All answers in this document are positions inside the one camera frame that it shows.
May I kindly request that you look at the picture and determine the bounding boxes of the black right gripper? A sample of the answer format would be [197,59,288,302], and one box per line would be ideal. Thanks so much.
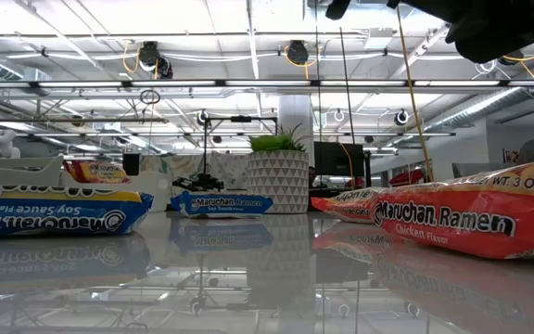
[386,0,534,64]

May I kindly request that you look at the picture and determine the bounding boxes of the orange chicken ramen pack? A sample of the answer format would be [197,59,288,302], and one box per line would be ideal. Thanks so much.
[311,186,391,225]
[371,156,534,261]

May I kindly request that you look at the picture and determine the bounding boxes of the blue soy sauce ramen pack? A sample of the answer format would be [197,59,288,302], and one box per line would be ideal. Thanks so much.
[0,184,156,240]
[170,189,275,218]

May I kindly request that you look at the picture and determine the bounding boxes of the clear plastic bin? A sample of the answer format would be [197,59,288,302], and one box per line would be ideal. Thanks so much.
[0,154,64,187]

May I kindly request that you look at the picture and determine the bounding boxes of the black monitor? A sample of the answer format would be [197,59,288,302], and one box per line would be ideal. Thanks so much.
[313,141,366,178]

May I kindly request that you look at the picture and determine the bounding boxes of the red object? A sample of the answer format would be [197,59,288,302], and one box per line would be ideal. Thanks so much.
[388,168,426,186]

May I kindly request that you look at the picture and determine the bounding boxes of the succulent plant in patterned pot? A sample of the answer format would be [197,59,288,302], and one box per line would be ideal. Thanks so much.
[247,122,311,214]

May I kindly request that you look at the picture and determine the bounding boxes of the black speaker box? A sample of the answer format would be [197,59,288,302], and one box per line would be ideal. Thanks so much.
[121,152,141,176]

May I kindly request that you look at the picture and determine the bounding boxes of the white robot figure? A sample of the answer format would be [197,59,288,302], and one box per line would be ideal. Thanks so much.
[0,128,21,161]

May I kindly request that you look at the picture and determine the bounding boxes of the yellow hanging cable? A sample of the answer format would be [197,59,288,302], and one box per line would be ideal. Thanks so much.
[395,5,435,183]

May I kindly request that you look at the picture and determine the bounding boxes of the black camera stand rig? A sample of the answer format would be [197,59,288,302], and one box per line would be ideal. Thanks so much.
[172,114,280,192]

